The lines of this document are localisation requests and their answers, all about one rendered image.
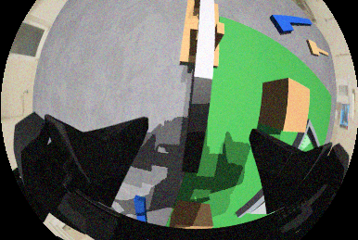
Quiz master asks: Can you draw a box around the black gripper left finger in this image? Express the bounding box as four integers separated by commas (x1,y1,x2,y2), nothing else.
45,114,149,208

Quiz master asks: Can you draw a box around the tan cube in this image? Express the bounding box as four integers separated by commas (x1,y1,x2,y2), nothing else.
258,78,310,133
169,199,213,229

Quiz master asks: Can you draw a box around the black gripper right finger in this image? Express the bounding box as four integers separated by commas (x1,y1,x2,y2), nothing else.
249,128,332,215

